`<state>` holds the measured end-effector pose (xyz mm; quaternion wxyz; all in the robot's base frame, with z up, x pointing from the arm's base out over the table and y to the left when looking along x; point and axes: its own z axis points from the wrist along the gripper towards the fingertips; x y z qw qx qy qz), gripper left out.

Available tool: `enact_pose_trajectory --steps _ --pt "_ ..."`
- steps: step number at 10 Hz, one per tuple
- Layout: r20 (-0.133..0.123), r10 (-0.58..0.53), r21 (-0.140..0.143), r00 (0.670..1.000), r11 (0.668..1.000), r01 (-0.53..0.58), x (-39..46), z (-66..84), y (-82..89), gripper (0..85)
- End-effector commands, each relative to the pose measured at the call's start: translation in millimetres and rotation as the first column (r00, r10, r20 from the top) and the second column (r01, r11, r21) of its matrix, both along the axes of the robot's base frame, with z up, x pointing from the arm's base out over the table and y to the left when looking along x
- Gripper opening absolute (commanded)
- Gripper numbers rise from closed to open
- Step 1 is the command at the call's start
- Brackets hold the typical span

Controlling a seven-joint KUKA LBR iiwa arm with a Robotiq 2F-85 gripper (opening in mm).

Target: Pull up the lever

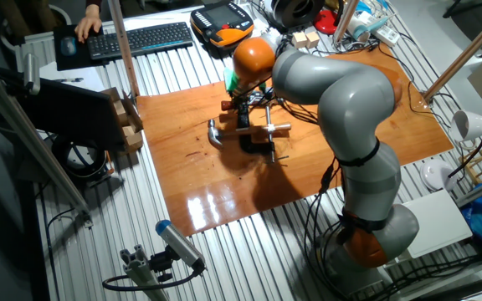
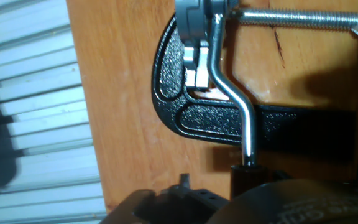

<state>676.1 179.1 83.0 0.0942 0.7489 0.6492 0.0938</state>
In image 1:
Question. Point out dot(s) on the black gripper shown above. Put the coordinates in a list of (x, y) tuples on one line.
[(247, 94)]

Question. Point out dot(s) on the black C-clamp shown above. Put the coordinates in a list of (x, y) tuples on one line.
[(244, 121)]

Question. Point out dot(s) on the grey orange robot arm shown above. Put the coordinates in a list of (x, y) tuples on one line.
[(350, 96)]

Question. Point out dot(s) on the dark red sleeved forearm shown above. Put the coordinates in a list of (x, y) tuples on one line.
[(91, 2)]

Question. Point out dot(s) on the person's bare hand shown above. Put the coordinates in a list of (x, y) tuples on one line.
[(88, 23)]

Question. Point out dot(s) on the white tape wrap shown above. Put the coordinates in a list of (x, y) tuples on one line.
[(269, 127)]

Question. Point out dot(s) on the small wooden cube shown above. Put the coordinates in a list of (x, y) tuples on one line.
[(299, 40), (313, 38)]

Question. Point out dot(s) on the glossy orange wooden board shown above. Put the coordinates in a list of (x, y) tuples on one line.
[(207, 188)]

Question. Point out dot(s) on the black orange teach pendant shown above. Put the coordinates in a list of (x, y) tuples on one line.
[(224, 16)]

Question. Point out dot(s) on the brown cardboard box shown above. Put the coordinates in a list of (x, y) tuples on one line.
[(134, 115)]

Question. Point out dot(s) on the black filament spool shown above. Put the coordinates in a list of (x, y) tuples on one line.
[(295, 11)]

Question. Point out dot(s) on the wooden block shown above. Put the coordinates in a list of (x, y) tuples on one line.
[(120, 113), (133, 140)]

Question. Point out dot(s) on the black keyboard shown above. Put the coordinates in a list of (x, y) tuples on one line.
[(140, 39)]

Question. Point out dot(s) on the red round object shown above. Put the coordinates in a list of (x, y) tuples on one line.
[(326, 21)]

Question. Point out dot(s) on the white teal handheld tool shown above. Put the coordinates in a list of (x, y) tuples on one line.
[(360, 31)]

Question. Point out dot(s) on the white paper sheet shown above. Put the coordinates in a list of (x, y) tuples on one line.
[(78, 85)]

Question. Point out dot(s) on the black monitor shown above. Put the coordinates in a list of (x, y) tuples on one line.
[(69, 113)]

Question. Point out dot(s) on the dark computer mouse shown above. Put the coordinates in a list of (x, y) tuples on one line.
[(68, 45)]

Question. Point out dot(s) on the black mouse pad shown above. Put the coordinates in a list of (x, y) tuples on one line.
[(63, 62)]

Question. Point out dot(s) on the short aluminium profile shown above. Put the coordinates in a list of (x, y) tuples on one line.
[(140, 271)]

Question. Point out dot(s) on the white flat box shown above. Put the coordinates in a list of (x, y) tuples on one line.
[(437, 226)]

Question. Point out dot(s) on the black office chair base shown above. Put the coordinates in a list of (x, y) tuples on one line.
[(463, 6)]

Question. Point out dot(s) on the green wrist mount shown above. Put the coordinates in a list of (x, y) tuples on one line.
[(230, 81)]

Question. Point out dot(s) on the wooden frame post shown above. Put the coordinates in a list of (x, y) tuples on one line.
[(345, 18), (121, 42), (467, 52)]

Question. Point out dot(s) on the grey camera with blue cap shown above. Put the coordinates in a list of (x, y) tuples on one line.
[(178, 242)]

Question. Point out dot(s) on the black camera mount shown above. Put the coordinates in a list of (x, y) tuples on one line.
[(161, 263)]

